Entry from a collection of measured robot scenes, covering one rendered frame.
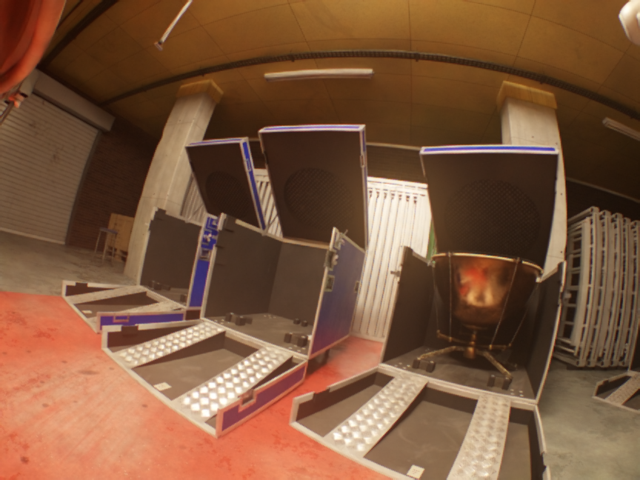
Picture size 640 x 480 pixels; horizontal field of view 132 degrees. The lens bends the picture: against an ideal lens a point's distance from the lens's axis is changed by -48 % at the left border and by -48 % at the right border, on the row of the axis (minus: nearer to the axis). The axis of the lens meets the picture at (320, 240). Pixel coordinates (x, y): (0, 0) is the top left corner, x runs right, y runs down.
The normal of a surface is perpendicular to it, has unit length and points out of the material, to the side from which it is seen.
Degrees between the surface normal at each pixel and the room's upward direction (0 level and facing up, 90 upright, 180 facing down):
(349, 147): 138
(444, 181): 142
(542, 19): 180
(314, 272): 90
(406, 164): 90
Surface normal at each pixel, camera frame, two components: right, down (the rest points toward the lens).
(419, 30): -0.20, 0.97
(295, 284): -0.33, -0.18
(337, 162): -0.37, 0.60
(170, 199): 0.94, 0.15
